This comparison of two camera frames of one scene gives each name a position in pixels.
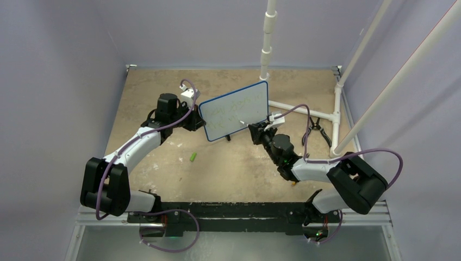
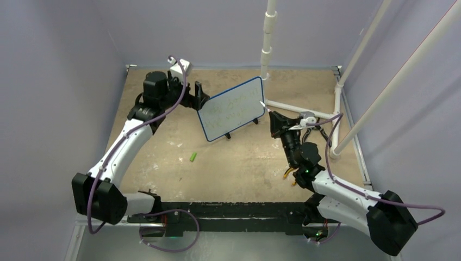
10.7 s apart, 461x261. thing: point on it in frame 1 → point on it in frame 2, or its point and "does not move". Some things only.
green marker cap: [193, 156] does not move
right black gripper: [257, 131] → [280, 124]
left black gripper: [196, 121] → [195, 101]
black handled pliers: [315, 126] does not move
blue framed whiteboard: [222, 113] does not move
